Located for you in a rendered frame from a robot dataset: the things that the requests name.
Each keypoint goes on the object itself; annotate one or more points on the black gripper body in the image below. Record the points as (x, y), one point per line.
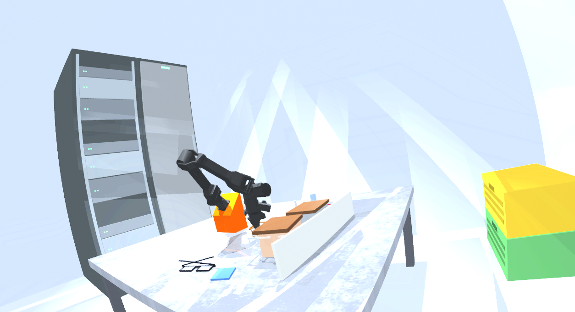
(251, 209)

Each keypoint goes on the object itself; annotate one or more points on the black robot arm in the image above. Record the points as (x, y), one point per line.
(234, 180)

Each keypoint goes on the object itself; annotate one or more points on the black thin-framed glasses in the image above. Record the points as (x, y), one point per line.
(200, 268)

